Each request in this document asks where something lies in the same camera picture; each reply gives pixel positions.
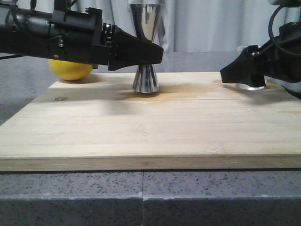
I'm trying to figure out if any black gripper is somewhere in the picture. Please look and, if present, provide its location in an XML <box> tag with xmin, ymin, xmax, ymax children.
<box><xmin>220</xmin><ymin>22</ymin><xmax>301</xmax><ymax>88</ymax></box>
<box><xmin>46</xmin><ymin>4</ymin><xmax>164</xmax><ymax>71</ymax></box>

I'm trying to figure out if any silver double jigger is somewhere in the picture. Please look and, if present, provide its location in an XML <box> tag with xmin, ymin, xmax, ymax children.
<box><xmin>128</xmin><ymin>3</ymin><xmax>163</xmax><ymax>95</ymax></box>

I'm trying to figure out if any clear glass beaker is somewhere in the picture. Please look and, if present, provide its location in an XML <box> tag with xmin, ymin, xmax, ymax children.
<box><xmin>235</xmin><ymin>45</ymin><xmax>267</xmax><ymax>91</ymax></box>

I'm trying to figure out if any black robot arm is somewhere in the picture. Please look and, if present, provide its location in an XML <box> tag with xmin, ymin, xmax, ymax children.
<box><xmin>0</xmin><ymin>0</ymin><xmax>164</xmax><ymax>71</ymax></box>

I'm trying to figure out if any grey curtain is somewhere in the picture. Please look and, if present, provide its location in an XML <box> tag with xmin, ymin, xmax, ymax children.
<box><xmin>0</xmin><ymin>0</ymin><xmax>301</xmax><ymax>55</ymax></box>

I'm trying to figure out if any wooden cutting board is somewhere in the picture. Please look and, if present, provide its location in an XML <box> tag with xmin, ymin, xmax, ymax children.
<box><xmin>0</xmin><ymin>72</ymin><xmax>301</xmax><ymax>171</ymax></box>

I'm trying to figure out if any yellow lemon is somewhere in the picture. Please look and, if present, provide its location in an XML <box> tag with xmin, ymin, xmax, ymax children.
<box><xmin>49</xmin><ymin>59</ymin><xmax>93</xmax><ymax>81</ymax></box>

